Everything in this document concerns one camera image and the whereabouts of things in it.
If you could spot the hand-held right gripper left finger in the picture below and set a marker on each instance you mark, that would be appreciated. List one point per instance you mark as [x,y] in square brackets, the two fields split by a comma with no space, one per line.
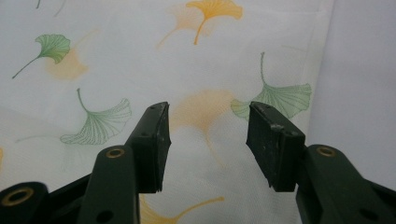
[149,146]

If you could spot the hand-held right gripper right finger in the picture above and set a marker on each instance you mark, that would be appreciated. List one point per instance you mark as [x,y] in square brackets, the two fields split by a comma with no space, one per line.
[274,149]

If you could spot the white board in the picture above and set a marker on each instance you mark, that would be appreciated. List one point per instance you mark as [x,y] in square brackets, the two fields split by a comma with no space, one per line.
[358,93]

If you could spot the white leaf-print mesh laundry bag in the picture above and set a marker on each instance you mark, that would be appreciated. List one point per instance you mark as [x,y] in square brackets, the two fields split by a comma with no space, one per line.
[130,62]

